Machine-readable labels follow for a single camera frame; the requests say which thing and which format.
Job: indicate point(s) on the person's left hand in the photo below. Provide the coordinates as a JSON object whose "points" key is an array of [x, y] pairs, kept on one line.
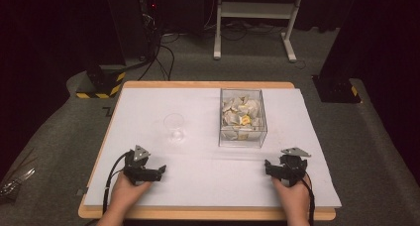
{"points": [[125, 196]]}

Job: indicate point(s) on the black equipment rack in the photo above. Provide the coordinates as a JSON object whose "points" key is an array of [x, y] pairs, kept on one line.
{"points": [[150, 21]]}

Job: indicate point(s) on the white metal stand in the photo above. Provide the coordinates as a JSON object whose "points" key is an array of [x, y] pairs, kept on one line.
{"points": [[256, 10]]}

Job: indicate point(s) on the person's right hand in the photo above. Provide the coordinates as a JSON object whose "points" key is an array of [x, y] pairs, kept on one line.
{"points": [[295, 198]]}

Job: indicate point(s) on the white table mat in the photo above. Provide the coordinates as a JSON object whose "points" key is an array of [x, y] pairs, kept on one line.
{"points": [[204, 173]]}

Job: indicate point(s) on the black stand base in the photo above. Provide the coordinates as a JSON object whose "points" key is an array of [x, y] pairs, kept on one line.
{"points": [[335, 89]]}

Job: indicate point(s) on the clear plastic box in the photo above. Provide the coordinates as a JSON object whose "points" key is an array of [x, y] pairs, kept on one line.
{"points": [[242, 120]]}

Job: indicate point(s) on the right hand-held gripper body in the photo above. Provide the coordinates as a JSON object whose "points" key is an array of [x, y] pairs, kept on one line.
{"points": [[292, 168]]}

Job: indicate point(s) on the clear plastic items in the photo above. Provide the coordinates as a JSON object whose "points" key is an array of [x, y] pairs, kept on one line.
{"points": [[15, 183]]}

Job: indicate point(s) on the dark curtain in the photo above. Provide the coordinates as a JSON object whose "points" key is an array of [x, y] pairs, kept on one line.
{"points": [[49, 37], [379, 37]]}

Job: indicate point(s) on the clear plastic cup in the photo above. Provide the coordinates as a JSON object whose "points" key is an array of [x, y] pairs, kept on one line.
{"points": [[174, 125]]}

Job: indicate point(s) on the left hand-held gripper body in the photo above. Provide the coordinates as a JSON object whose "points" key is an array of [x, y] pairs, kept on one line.
{"points": [[137, 171]]}

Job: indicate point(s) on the black stand with striped base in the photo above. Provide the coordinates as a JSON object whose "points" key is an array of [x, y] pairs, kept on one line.
{"points": [[102, 82]]}

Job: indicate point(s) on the wooden table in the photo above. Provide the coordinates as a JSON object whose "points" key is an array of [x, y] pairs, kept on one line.
{"points": [[204, 84]]}

